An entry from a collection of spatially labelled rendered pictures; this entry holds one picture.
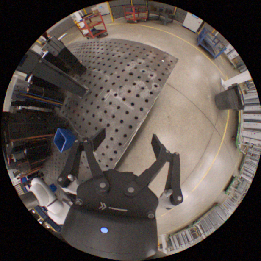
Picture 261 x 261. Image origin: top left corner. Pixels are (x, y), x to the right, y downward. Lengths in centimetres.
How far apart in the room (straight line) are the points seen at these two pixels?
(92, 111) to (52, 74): 27
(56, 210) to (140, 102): 88
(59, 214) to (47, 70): 78
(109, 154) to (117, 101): 27
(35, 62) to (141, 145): 119
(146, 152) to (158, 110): 63
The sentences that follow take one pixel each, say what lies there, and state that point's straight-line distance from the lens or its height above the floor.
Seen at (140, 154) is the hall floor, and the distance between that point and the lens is 114.
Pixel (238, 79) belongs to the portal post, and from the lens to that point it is 290.
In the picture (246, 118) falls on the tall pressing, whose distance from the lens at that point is 361.
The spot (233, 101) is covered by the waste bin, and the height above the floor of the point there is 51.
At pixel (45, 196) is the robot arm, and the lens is 72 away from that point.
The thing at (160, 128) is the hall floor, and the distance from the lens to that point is 112.
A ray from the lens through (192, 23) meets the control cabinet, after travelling 604.
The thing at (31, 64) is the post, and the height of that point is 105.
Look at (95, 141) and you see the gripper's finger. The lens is 16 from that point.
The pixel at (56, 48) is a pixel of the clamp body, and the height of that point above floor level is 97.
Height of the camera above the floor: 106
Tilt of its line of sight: 86 degrees down
